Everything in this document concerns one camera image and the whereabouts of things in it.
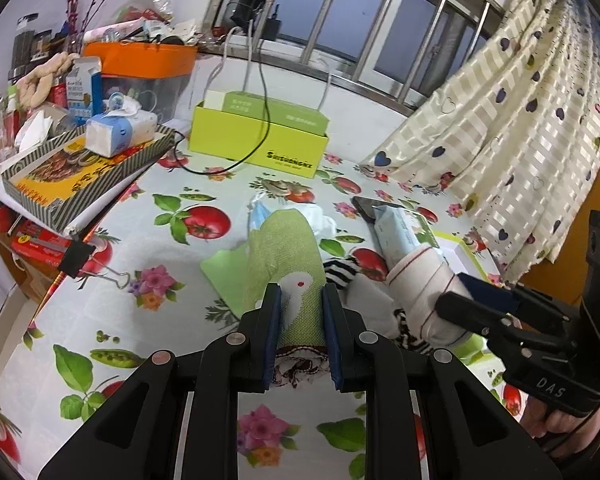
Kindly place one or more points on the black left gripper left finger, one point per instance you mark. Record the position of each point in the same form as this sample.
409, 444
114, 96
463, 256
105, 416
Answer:
265, 337

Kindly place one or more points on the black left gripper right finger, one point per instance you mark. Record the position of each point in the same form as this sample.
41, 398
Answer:
337, 337

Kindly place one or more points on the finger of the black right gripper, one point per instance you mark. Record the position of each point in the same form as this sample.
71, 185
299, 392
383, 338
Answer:
485, 314
490, 289

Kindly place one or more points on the black white striped sock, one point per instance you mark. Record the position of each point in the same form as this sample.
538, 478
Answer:
371, 299

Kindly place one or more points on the white red-striped sock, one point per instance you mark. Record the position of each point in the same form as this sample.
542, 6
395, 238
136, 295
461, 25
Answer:
415, 284

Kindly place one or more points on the green textured cloth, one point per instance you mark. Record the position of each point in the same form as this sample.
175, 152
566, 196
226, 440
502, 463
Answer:
282, 250

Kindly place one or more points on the right hand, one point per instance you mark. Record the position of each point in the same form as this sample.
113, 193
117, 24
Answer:
577, 433

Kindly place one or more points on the green round lid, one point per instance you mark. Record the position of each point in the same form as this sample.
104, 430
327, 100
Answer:
471, 350

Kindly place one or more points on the wet wipes pack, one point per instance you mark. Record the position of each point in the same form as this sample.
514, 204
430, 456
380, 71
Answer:
399, 232

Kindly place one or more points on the black smartphone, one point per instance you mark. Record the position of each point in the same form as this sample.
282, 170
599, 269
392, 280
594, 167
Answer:
367, 207

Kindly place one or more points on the fruit print tablecloth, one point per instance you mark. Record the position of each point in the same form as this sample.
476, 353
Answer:
90, 336

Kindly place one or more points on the heart pattern curtain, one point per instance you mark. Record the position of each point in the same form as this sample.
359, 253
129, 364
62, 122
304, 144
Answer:
514, 134

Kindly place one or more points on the lime green open box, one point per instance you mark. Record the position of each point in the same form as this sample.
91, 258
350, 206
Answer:
256, 141

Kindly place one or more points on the black binder clip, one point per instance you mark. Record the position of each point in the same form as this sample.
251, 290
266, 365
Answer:
80, 263

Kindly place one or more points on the white tissue pack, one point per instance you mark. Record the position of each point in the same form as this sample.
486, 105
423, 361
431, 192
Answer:
111, 134

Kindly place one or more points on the red box under shelf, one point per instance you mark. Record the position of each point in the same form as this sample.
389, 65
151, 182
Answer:
31, 241

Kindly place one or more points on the striped snack box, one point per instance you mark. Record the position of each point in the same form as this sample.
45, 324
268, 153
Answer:
61, 178

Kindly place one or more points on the metal window bars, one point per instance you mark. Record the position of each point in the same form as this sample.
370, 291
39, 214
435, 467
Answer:
393, 52

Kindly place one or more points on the orange lidded storage bin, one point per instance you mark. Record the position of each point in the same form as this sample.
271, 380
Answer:
155, 75

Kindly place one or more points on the blue white milk carton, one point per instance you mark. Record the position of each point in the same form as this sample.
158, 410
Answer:
85, 98

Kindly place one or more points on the black device on windowsill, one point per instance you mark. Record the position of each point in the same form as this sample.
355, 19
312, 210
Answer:
245, 14

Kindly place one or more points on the beige plush toy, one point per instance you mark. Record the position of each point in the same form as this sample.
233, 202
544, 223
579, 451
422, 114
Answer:
34, 88

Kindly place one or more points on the pink dried flower branches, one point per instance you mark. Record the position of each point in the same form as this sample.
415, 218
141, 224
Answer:
76, 22

